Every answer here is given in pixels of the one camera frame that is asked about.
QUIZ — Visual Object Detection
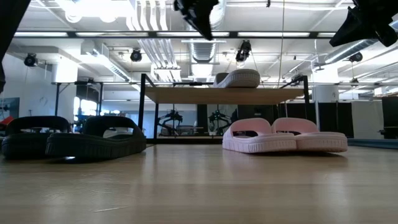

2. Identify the pink slide sandal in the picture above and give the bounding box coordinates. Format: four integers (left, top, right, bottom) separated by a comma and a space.
221, 117, 298, 154
271, 116, 349, 153

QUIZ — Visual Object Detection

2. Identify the black metal table frame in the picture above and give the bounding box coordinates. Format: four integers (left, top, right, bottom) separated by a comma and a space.
146, 138, 223, 145

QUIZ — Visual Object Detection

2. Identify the black background metal stand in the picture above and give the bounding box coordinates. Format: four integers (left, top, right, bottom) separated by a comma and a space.
51, 81, 105, 116

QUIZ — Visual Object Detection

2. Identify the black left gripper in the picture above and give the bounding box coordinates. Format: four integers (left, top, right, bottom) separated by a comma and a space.
173, 0, 219, 40

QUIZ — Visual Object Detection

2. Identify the black ceiling spotlight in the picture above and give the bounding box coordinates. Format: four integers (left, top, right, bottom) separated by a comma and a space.
235, 39, 252, 63
348, 51, 364, 63
24, 52, 38, 68
129, 48, 143, 63

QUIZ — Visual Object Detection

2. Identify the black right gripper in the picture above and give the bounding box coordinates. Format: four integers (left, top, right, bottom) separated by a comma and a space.
329, 0, 398, 48

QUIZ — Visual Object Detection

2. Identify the blue flat platform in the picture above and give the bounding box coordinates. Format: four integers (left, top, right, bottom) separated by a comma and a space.
347, 138, 398, 149

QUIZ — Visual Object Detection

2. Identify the black slide sandal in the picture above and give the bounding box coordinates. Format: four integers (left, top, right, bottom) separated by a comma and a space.
1, 115, 73, 160
45, 115, 147, 161

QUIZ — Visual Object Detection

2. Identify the red background object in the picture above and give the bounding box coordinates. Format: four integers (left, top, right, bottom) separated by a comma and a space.
0, 115, 15, 131

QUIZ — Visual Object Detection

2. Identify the black partition panel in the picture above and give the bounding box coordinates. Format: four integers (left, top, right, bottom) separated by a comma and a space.
381, 96, 398, 139
317, 101, 354, 139

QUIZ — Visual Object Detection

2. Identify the silver ceiling ventilation duct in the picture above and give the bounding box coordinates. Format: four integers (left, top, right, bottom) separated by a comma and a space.
183, 0, 229, 65

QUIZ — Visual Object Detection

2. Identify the wooden shelf with black legs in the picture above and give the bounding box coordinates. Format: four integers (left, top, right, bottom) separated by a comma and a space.
137, 73, 311, 145

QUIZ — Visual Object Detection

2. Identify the blue wall picture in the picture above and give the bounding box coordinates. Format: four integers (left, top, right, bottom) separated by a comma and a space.
0, 97, 21, 121

